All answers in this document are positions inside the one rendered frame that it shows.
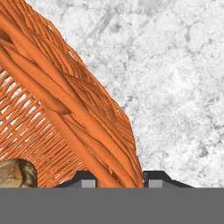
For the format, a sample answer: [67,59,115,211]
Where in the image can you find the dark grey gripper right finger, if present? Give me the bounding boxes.
[143,170,194,189]

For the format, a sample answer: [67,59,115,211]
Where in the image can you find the brown bread loaf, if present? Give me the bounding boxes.
[0,158,39,189]

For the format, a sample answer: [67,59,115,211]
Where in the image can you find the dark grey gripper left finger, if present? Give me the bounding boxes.
[54,170,98,189]

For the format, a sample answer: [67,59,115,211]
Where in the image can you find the orange wicker basket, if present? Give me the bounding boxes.
[0,0,144,189]

